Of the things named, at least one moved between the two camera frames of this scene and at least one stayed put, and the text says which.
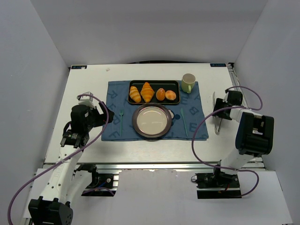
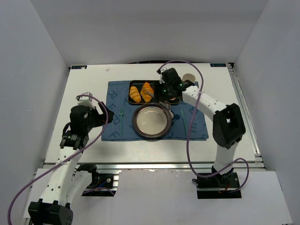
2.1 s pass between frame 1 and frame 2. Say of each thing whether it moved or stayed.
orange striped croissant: stayed
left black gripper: stayed
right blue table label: stayed
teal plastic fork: stayed
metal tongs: moved
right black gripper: moved
